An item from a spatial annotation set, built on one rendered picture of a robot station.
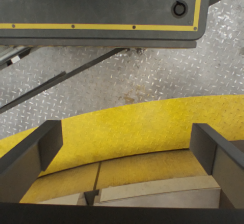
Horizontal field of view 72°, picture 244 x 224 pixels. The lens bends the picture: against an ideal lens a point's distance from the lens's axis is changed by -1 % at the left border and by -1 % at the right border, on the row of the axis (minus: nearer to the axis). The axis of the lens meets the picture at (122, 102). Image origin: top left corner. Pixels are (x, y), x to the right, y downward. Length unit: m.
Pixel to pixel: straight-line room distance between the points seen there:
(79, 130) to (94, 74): 0.30
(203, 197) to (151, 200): 0.18
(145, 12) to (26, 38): 0.32
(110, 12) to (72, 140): 0.66
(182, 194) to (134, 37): 0.54
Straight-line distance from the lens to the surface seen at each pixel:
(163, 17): 0.50
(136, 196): 0.70
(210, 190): 0.73
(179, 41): 0.50
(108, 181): 0.83
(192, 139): 0.17
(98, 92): 0.83
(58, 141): 0.17
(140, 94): 0.82
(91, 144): 0.93
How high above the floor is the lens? 0.80
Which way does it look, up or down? 75 degrees down
